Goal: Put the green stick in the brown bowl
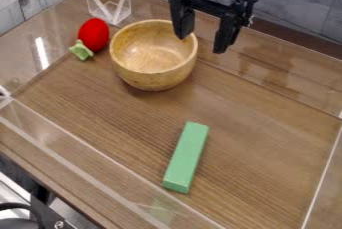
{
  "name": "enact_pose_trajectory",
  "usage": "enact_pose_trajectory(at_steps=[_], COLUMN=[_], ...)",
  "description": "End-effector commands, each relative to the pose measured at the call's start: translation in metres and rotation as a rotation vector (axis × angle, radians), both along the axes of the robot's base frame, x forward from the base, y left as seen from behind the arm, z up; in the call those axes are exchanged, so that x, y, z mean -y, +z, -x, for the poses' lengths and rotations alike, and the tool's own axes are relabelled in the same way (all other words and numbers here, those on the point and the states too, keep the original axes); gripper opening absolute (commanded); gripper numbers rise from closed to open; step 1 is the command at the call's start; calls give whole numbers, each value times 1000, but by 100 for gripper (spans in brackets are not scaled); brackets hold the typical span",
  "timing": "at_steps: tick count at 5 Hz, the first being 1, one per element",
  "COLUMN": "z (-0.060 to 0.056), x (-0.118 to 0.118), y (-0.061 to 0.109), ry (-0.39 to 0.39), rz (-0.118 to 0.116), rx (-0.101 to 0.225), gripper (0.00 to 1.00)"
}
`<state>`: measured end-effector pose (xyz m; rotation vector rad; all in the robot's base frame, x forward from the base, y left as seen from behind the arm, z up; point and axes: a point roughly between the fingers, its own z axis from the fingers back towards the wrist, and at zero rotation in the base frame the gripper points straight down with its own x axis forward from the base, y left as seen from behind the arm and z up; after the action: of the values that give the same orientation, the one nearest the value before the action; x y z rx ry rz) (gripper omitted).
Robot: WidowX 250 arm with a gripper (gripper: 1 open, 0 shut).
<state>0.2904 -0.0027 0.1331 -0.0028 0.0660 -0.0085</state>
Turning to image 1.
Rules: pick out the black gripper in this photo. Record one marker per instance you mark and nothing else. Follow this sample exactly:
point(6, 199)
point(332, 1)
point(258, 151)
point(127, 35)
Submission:
point(183, 18)

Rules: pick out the green rectangular stick block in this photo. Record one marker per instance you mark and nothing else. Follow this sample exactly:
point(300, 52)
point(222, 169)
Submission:
point(185, 156)

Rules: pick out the brown wooden bowl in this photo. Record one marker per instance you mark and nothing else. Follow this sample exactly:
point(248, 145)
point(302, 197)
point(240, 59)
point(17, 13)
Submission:
point(151, 59)

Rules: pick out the red plush strawberry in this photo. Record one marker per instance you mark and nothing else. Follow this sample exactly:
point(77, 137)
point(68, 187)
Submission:
point(92, 38)

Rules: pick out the clear acrylic tray walls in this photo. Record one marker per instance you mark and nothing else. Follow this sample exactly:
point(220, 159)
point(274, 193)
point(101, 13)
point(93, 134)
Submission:
point(96, 139)

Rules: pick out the black metal table bracket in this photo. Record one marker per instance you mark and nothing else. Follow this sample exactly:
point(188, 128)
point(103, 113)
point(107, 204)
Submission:
point(47, 216)

